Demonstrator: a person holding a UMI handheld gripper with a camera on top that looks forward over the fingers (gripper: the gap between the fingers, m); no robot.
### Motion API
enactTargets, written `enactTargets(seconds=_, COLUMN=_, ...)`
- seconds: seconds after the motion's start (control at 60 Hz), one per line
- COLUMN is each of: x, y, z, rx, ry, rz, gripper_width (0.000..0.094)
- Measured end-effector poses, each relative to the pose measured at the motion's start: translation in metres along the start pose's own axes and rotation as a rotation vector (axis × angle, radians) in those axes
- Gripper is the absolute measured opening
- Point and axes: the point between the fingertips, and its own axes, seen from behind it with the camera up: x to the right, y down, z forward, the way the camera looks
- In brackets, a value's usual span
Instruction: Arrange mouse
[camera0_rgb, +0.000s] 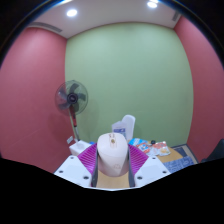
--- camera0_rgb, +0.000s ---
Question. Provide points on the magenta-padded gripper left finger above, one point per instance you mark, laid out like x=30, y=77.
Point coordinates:
x=71, y=170

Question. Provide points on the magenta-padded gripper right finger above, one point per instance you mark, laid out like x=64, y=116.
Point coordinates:
x=151, y=170

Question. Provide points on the cream white computer mouse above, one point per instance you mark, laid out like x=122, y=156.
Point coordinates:
x=112, y=155

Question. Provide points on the dark blue patterned mouse pad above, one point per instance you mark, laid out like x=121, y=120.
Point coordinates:
x=178, y=164

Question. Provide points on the white tissue box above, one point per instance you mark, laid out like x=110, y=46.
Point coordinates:
x=79, y=146

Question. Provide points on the orange and white snack packet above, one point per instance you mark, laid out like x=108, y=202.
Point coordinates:
x=163, y=148

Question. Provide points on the small black round cap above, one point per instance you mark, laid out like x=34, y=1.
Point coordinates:
x=153, y=142

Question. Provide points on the blue snack packet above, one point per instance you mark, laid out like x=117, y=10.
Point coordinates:
x=135, y=141

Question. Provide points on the grey standing fan red pole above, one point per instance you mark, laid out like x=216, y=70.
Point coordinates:
x=71, y=97

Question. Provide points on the ceiling air vent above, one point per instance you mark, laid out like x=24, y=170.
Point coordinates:
x=176, y=16
x=45, y=26

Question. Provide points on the round ceiling light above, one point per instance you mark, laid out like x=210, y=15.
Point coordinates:
x=71, y=12
x=152, y=4

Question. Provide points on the white wall socket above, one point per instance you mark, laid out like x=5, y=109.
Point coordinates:
x=70, y=139

